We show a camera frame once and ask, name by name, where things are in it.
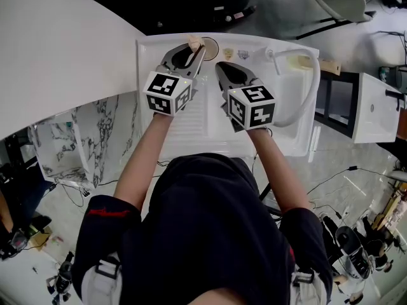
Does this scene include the white cup with dark rim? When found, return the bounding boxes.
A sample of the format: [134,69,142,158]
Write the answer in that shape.
[200,36,220,62]

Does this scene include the person's light trousers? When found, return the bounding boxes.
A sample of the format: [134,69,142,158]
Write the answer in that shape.
[81,255,330,305]

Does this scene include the person's left forearm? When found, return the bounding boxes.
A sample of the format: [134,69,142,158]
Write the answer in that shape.
[113,112,175,210]

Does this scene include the black faucet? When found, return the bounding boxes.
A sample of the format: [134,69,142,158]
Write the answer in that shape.
[385,89,407,111]

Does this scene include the brown wooden table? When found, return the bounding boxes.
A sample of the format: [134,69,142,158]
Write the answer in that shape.
[396,108,407,139]

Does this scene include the person's black t-shirt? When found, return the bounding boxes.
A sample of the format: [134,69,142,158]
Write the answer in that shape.
[71,152,334,305]

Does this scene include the black power adapter with cable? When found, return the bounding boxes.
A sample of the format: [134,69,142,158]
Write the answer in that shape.
[307,165,394,196]

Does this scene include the person's right forearm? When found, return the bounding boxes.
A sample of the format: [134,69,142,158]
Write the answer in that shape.
[247,127,311,215]

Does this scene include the black sink frame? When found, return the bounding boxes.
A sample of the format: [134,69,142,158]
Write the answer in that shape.
[313,70,362,139]

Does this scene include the white arched faucet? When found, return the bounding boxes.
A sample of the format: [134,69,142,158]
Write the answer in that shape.
[265,48,321,128]

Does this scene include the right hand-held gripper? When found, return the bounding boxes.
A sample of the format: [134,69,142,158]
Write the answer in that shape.
[214,61,276,133]

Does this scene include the marble pattern cabinet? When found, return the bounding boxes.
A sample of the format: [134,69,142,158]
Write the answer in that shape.
[30,94,141,189]

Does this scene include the black printer cabinet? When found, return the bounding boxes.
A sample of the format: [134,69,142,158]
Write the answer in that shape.
[57,0,265,38]

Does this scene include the large white sink basin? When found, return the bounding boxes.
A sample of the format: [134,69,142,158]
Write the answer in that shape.
[135,32,321,158]

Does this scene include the small white sink basin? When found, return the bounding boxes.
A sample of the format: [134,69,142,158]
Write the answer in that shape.
[352,72,402,144]

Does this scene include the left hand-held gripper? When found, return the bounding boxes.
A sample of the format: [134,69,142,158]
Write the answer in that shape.
[142,42,207,118]

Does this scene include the brown cardboard box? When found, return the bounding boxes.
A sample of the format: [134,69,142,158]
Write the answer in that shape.
[30,227,54,248]

